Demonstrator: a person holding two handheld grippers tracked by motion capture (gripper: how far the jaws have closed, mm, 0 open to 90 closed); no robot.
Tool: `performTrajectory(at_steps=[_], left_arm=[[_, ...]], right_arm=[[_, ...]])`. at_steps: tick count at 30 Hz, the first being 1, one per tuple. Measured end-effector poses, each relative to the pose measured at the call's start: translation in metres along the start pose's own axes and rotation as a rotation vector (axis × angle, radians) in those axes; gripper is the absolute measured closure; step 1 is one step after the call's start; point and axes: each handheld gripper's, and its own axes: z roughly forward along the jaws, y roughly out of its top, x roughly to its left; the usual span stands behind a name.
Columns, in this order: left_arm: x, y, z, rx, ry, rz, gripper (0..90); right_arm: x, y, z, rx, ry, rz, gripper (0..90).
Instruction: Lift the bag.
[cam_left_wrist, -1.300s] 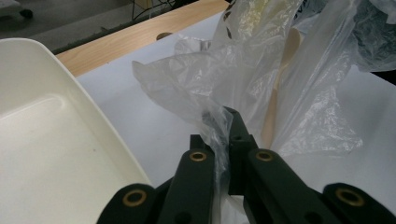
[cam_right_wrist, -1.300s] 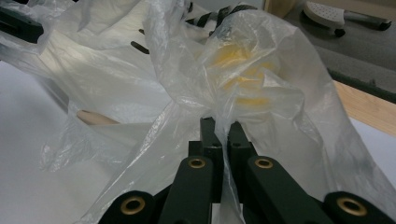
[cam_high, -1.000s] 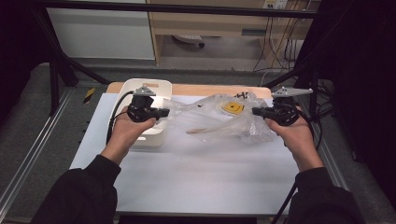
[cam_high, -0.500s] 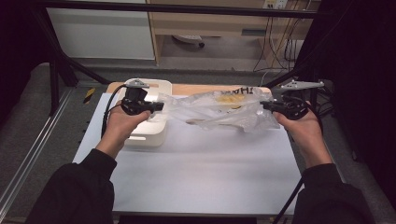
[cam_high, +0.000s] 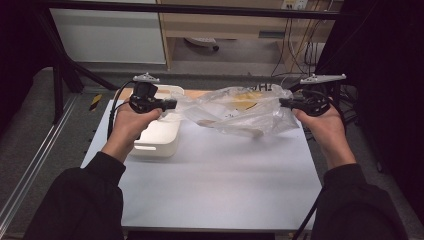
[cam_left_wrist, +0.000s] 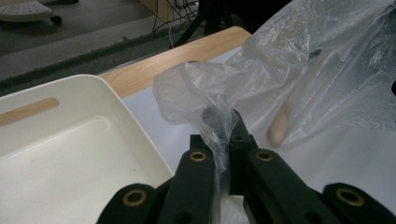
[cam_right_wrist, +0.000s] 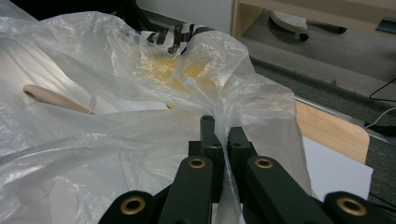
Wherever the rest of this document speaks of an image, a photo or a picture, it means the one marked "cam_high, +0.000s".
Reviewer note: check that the grey chair base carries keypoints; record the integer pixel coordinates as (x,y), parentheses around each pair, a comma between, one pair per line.
(203,42)

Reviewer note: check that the white wall socket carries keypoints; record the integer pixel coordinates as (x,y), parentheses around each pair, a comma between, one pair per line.
(295,4)

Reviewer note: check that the yellow black tape strip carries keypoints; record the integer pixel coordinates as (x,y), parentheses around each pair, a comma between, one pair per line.
(95,102)

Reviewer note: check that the light wooden desk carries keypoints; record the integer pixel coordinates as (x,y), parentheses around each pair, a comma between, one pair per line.
(233,26)

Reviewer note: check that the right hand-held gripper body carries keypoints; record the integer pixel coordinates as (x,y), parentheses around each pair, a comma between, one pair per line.
(313,101)

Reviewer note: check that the person's left hand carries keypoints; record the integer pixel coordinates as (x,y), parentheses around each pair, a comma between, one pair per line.
(128,130)

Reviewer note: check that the white plastic basin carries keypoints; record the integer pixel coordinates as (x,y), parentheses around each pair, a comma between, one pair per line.
(160,136)

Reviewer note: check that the white cabinet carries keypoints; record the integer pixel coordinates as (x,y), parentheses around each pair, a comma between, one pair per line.
(106,36)

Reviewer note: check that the black curtain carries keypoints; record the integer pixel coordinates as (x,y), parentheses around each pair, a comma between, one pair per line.
(383,83)

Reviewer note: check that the black metal stand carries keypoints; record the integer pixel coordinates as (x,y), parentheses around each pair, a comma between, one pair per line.
(63,73)

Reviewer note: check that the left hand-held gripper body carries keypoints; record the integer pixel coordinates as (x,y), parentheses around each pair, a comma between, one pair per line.
(145,96)

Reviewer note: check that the person's right hand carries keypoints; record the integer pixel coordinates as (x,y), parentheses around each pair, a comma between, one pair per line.
(328,136)

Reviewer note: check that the black metal frame bar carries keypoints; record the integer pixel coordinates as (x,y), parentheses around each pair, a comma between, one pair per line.
(200,9)

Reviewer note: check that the clear smiley-print plastic bag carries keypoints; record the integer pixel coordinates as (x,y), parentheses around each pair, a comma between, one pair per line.
(240,113)

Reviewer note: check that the aluminium rail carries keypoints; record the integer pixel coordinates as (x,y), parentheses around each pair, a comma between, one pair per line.
(36,160)

